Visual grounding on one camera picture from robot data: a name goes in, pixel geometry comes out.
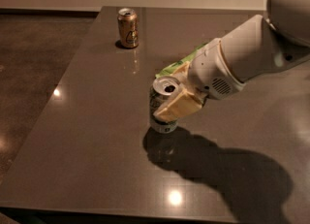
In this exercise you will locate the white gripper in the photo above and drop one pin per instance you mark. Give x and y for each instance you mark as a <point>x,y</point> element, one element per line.
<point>210,70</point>

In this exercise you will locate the green white 7up can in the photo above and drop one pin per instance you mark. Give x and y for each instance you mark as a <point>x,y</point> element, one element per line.
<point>161,89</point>

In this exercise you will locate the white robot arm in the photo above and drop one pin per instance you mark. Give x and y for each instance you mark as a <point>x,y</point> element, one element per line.
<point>266,44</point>

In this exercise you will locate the green rice chip bag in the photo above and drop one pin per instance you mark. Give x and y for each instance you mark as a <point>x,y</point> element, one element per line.
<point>172,68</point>

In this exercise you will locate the gold brown soda can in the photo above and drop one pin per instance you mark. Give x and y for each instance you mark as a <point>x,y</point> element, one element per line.
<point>128,28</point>

